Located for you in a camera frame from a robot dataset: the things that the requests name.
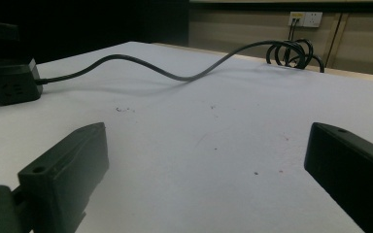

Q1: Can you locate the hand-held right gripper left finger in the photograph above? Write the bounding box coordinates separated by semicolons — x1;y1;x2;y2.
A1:
17;121;110;233

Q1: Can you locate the black cube power socket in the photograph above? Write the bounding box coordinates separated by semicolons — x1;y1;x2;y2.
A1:
0;57;44;107

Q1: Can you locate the black power socket cable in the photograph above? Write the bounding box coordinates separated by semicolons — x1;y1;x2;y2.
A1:
34;39;325;86

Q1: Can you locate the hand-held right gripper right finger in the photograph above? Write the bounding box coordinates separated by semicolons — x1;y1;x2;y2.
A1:
303;121;373;233

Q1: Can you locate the thin black wall cable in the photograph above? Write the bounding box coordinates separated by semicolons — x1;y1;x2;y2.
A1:
284;18;301;64

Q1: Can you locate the white wall outlet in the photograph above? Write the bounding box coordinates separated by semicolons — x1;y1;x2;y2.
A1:
288;11;323;29

